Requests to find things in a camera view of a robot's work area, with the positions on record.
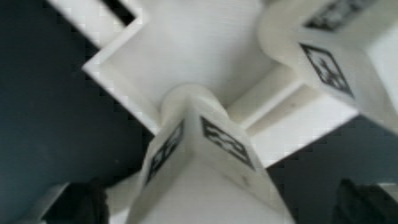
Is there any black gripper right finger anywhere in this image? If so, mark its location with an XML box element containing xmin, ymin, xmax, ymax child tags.
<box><xmin>330</xmin><ymin>179</ymin><xmax>398</xmax><ymax>224</ymax></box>

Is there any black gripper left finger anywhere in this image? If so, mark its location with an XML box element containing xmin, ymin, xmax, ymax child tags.
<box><xmin>26</xmin><ymin>179</ymin><xmax>110</xmax><ymax>224</ymax></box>

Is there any white chair leg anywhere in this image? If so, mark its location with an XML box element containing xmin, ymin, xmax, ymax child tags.
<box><xmin>257</xmin><ymin>0</ymin><xmax>398</xmax><ymax>134</ymax></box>
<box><xmin>126</xmin><ymin>84</ymin><xmax>295</xmax><ymax>224</ymax></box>

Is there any white chair seat plate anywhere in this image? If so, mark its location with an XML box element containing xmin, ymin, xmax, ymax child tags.
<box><xmin>46</xmin><ymin>0</ymin><xmax>357</xmax><ymax>165</ymax></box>

